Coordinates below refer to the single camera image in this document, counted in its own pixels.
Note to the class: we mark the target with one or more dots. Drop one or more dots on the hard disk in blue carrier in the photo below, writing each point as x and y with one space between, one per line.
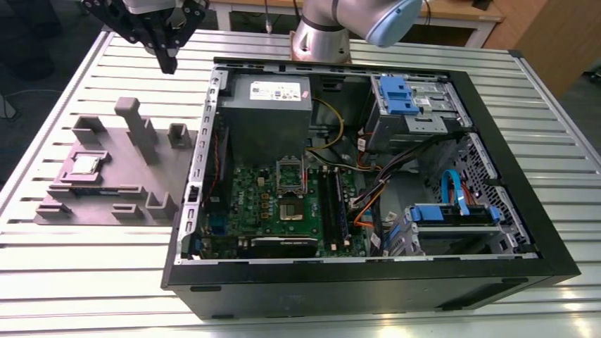
428 214

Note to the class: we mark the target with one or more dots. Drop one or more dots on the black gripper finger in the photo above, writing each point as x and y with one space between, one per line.
192 24
117 21

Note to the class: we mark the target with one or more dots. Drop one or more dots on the wooden cabinet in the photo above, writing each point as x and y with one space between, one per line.
553 35

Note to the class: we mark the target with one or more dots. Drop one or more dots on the grey parts rack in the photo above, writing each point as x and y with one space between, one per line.
93 211

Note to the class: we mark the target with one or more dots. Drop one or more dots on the RAM stick with gold contacts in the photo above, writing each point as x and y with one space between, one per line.
103 192

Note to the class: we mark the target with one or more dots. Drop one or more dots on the black RAM slot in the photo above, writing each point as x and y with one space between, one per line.
323 207

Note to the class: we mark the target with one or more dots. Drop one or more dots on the grey metal drive cage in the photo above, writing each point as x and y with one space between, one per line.
422 126

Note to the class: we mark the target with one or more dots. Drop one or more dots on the green motherboard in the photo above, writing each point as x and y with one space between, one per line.
253 211

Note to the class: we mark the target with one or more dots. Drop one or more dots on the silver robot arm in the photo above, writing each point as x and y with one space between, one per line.
319 38

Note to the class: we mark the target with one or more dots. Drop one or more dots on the black graphics card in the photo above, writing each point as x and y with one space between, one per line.
281 246

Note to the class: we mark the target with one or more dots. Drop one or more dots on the silver CPU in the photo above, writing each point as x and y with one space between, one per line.
85 164

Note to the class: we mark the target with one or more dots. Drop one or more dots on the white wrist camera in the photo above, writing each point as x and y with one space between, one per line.
148 6

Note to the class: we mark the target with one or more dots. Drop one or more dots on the grey power supply unit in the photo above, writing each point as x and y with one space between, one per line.
263 134

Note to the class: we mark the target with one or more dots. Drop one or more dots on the grey metal disk bay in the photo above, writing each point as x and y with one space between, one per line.
408 243

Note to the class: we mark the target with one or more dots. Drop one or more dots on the large blue drive bracket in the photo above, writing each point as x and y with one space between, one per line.
396 88

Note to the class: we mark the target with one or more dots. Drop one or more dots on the installed RAM stick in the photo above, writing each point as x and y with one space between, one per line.
340 207

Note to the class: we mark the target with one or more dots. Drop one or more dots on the black PC case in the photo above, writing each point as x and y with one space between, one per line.
376 292

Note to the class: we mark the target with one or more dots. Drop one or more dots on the wooden desk white frame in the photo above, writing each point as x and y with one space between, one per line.
460 14

